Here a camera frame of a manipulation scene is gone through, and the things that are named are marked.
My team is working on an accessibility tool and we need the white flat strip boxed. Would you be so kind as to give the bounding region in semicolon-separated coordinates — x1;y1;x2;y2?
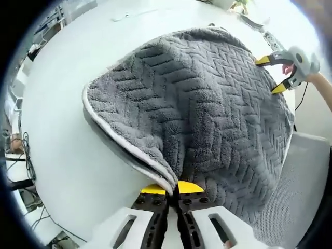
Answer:
111;8;159;22

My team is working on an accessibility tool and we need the black cable bundle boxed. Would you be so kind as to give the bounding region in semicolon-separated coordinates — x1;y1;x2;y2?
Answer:
21;131;37;180

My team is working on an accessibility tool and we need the grey power strip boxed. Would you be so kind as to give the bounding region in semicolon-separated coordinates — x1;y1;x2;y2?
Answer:
262;31;285;52

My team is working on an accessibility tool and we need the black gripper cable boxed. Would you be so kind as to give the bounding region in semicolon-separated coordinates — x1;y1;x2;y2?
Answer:
294;82;309;113

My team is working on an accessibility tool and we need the grey towel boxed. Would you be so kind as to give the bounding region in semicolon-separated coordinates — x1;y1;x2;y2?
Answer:
82;25;296;227

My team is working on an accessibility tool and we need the white mesh office chair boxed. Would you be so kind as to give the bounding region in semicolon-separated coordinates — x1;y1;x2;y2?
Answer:
253;131;332;245

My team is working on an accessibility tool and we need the green potted plant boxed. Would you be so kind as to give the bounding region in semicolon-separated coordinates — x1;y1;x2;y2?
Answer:
231;0;250;14

